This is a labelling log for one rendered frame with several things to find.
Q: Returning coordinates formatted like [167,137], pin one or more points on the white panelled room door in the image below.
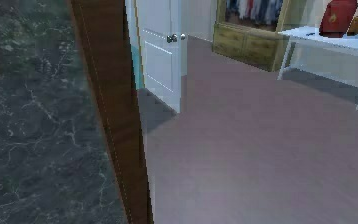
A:
[160,50]

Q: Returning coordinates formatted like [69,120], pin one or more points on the silver round door knob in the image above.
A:
[172,38]

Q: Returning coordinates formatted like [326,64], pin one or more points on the olive wooden wardrobe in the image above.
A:
[250,36]

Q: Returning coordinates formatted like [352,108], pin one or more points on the white table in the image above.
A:
[333,43]

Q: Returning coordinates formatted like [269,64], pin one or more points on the red backpack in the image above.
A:
[337,16]

